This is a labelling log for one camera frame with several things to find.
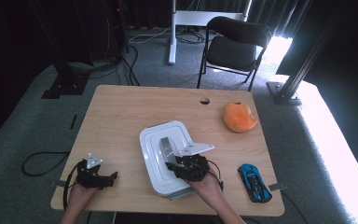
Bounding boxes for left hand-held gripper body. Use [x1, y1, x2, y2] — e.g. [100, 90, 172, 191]
[76, 152, 106, 189]

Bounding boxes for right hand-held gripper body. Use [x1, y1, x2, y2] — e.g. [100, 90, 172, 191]
[180, 142, 215, 183]

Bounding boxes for white lid with grey handle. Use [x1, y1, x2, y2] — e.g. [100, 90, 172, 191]
[139, 120, 197, 197]

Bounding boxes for clear brown storage container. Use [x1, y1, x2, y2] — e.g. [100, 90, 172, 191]
[148, 120, 198, 201]

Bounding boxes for blue toy car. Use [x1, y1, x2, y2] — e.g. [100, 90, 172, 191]
[237, 163, 273, 203]

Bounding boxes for orange plush fruit toy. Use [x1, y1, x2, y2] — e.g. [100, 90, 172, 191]
[223, 101, 258, 133]

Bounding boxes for person's left hand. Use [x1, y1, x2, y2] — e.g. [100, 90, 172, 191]
[67, 183, 99, 209]

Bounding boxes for person's right hand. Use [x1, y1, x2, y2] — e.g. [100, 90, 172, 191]
[187, 170, 228, 213]

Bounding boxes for grey tape strip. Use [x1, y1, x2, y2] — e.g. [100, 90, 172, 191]
[268, 182, 288, 191]
[48, 179, 68, 188]

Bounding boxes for black metal stand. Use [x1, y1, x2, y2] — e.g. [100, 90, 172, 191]
[266, 0, 346, 106]
[27, 0, 91, 100]

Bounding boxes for black folding chair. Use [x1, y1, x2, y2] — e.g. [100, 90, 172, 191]
[197, 16, 273, 92]

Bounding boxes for dark equipment tower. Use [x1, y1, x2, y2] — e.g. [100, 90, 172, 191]
[105, 0, 131, 60]

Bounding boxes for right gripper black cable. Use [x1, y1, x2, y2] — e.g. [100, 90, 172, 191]
[206, 160, 226, 191]

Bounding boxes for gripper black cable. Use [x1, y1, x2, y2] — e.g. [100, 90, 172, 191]
[206, 160, 226, 191]
[62, 161, 86, 210]

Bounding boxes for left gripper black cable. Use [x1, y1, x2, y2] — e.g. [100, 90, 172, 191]
[62, 161, 86, 210]

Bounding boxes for black floor cable loop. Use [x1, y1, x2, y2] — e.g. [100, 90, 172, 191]
[21, 151, 71, 177]

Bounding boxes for bundle of black floor cables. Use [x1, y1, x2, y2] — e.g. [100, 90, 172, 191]
[68, 18, 142, 87]

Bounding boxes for white desk frame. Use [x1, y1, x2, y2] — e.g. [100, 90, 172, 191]
[167, 0, 254, 65]

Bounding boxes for white floor cable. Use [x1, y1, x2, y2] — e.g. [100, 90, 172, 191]
[129, 25, 172, 45]

